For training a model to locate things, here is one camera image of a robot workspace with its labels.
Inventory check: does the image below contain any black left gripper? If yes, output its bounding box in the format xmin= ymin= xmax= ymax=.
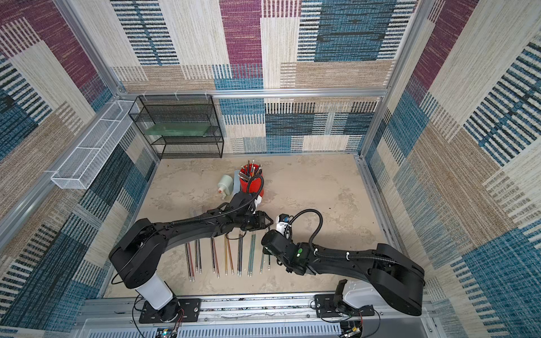
xmin=235 ymin=213 xmax=276 ymax=233

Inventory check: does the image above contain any dark blue pencil clear cap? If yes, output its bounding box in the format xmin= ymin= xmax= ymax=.
xmin=238 ymin=232 xmax=243 ymax=276

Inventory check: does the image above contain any black striped pencil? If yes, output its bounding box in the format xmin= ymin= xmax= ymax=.
xmin=194 ymin=240 xmax=199 ymax=273
xmin=184 ymin=243 xmax=193 ymax=282

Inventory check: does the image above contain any red striped pencil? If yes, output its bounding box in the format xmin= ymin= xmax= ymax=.
xmin=186 ymin=242 xmax=195 ymax=282

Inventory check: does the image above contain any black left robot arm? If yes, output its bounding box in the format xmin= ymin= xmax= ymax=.
xmin=108 ymin=192 xmax=273 ymax=311

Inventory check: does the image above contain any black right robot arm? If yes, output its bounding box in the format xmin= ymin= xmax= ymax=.
xmin=261 ymin=230 xmax=425 ymax=316

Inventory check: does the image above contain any red pencil holder cup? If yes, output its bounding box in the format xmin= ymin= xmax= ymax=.
xmin=238 ymin=163 xmax=264 ymax=196

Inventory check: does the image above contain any light blue eraser box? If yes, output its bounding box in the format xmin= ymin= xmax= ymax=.
xmin=232 ymin=170 xmax=241 ymax=194

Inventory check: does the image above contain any green board on shelf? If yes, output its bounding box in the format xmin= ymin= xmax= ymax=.
xmin=145 ymin=123 xmax=211 ymax=137

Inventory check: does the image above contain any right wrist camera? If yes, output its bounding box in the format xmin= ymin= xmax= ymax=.
xmin=276 ymin=214 xmax=292 ymax=239

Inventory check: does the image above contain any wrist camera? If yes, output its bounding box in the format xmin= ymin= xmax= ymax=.
xmin=276 ymin=214 xmax=292 ymax=239
xmin=254 ymin=195 xmax=262 ymax=208

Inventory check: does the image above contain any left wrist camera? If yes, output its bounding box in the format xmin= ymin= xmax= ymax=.
xmin=254 ymin=195 xmax=262 ymax=208

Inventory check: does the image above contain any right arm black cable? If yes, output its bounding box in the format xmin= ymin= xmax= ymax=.
xmin=288 ymin=208 xmax=324 ymax=254

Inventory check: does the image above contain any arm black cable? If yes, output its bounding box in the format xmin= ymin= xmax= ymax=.
xmin=288 ymin=208 xmax=324 ymax=254
xmin=168 ymin=174 xmax=265 ymax=227

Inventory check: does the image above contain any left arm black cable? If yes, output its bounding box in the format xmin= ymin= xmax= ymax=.
xmin=168 ymin=174 xmax=265 ymax=227

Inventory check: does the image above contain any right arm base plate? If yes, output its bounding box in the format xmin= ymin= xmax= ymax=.
xmin=310 ymin=294 xmax=376 ymax=318

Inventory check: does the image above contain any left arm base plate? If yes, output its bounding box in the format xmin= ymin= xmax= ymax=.
xmin=138 ymin=299 xmax=201 ymax=324

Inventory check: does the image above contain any black wire mesh shelf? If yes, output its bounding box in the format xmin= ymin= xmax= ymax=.
xmin=128 ymin=94 xmax=224 ymax=160

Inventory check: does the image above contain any white wire mesh basket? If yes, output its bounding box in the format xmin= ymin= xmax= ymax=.
xmin=51 ymin=100 xmax=133 ymax=190

